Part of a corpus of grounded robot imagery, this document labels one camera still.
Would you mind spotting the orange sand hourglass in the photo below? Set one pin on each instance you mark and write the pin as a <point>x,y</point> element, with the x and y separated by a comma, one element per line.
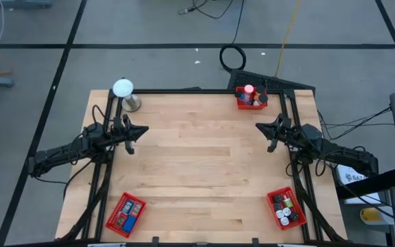
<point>260,89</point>

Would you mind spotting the black wall charger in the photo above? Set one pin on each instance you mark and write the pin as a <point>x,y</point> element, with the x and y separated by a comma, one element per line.
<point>293,217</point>

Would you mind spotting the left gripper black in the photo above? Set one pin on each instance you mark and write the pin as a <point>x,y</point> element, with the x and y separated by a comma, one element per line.
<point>127,135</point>

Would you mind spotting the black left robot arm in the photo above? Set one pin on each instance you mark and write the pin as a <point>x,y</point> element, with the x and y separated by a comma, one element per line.
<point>63,152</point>

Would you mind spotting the black angled bar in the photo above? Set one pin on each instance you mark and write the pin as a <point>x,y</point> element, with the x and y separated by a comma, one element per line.
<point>372,183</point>

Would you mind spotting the black aluminium table frame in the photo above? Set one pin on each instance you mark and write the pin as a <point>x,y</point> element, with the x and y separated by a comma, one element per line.
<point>201,91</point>

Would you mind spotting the blue case with label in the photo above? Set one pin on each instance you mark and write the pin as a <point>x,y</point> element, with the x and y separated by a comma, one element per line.
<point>127,206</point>

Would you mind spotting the black charger white label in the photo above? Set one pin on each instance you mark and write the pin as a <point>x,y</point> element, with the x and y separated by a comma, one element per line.
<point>278,198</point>

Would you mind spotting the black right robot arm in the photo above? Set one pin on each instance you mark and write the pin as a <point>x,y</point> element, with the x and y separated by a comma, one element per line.
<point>348,156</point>

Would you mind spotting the white mushroom lamp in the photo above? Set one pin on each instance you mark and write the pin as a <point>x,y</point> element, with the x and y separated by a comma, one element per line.
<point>123,88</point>

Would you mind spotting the red slotted plastic basket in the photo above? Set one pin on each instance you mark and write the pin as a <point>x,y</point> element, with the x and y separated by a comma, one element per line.
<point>300,219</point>
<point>249,105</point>
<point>113,219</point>

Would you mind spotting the clear tub yellow contents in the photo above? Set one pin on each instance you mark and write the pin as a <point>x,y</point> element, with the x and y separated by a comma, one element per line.
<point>372,215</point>

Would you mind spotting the pink capped hourglass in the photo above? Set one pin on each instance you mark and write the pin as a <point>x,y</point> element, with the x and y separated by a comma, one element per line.
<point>249,88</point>

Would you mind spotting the white wall charger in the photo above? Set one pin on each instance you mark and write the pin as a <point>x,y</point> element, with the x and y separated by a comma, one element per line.
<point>287,211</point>

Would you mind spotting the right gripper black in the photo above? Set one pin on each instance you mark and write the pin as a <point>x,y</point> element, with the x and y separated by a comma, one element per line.
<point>279,133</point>

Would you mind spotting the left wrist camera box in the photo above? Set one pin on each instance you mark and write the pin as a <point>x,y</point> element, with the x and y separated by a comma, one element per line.
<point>117,125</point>

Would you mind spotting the white printed cardboard box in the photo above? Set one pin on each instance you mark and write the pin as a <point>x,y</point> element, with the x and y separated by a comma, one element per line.
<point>350,177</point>

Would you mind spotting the white sand hourglass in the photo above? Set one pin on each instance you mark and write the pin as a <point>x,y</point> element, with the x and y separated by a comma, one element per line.
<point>263,98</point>

